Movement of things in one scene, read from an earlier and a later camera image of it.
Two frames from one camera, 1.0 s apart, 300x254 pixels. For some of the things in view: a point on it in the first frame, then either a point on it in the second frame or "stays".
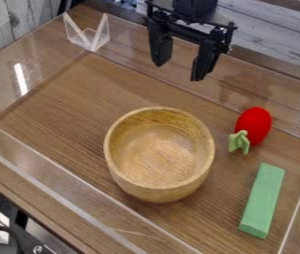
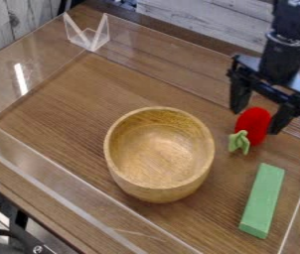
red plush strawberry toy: (251, 126) stays
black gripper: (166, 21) to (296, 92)
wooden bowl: (158, 152) stays
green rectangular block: (258, 209) stays
